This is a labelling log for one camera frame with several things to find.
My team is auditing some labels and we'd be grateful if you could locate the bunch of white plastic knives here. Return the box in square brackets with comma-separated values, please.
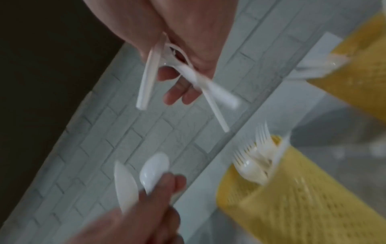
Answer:
[286, 32, 352, 81]

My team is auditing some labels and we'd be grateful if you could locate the white plastic utensil straight handle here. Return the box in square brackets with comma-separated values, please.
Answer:
[136, 33, 168, 111]

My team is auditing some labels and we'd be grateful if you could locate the yellow perforated plastic basket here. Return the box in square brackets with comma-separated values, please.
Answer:
[215, 135, 386, 244]
[305, 9, 386, 123]

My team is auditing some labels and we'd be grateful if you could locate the white plastic utensil wide handle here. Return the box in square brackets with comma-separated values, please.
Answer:
[164, 43, 241, 110]

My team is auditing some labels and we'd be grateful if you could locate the person's right hand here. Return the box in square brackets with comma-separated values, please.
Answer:
[83, 0, 239, 106]

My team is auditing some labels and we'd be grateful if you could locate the person's left hand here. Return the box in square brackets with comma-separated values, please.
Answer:
[65, 173, 187, 244]

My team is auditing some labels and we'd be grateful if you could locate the white plastic spoon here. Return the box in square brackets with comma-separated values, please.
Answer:
[113, 160, 140, 214]
[139, 152, 170, 195]

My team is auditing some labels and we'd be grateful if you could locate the white plastic utensil thin handle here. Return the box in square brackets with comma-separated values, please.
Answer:
[197, 81, 230, 133]

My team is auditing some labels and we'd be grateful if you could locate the bunch of white plastic forks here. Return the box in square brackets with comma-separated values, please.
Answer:
[232, 121, 294, 187]

